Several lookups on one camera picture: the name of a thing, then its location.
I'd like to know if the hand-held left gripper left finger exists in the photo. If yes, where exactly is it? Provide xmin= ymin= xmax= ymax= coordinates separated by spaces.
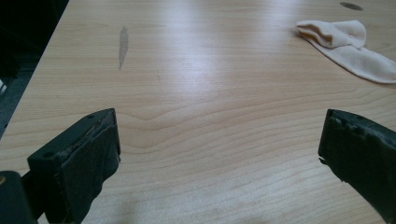
xmin=21 ymin=107 xmax=121 ymax=224

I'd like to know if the cream sock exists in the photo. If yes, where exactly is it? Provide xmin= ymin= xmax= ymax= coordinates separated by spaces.
xmin=294 ymin=20 xmax=396 ymax=85

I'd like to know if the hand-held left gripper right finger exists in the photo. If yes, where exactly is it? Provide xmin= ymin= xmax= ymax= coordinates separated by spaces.
xmin=318 ymin=108 xmax=396 ymax=224

